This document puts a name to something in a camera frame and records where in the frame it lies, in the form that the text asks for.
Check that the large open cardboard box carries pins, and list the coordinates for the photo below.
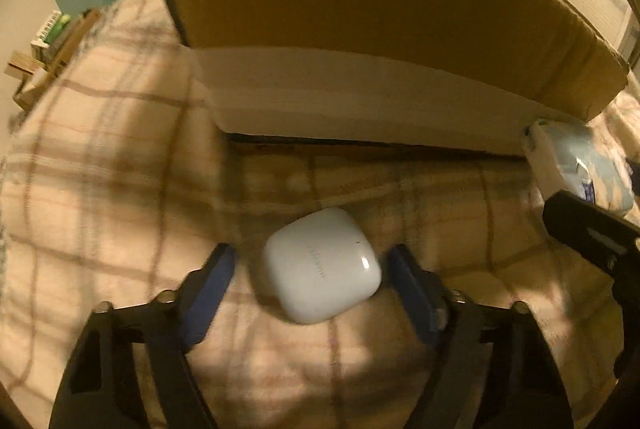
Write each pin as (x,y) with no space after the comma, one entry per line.
(461,74)

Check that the small cardboard box SF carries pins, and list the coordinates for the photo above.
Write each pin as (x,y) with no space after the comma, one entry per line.
(52,48)

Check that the beige plaid blanket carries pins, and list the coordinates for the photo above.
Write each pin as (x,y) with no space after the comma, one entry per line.
(119,184)

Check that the white earbuds case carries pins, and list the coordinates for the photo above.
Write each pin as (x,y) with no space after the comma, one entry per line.
(321,265)

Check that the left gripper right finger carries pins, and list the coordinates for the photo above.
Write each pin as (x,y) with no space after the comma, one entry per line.
(493,368)

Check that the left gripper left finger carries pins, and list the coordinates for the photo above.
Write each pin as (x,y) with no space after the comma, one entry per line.
(100,388)

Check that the blue tissue pack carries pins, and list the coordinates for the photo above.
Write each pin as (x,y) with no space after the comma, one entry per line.
(569,156)

